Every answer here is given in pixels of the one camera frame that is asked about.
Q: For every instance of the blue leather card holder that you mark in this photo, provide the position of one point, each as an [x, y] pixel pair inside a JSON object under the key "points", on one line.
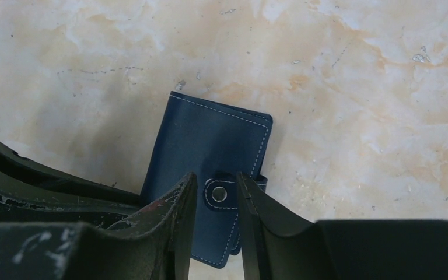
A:
{"points": [[214, 141]]}

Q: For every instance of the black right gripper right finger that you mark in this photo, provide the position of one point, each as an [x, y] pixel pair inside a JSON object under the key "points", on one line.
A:
{"points": [[279, 244]]}

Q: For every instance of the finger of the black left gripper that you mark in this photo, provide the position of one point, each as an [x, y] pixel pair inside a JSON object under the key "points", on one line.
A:
{"points": [[21, 202], [39, 175]]}

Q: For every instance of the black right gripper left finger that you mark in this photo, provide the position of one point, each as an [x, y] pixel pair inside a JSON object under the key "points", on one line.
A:
{"points": [[89, 242]]}

